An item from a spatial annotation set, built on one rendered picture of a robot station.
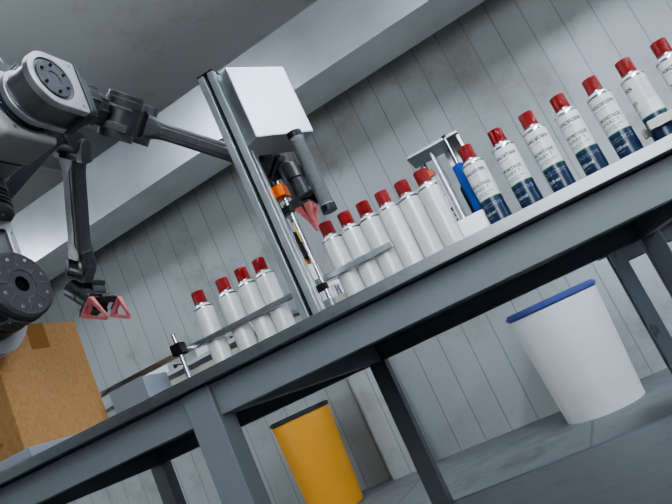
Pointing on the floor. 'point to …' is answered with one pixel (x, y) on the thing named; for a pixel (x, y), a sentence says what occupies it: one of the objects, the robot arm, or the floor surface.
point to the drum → (317, 456)
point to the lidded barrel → (578, 353)
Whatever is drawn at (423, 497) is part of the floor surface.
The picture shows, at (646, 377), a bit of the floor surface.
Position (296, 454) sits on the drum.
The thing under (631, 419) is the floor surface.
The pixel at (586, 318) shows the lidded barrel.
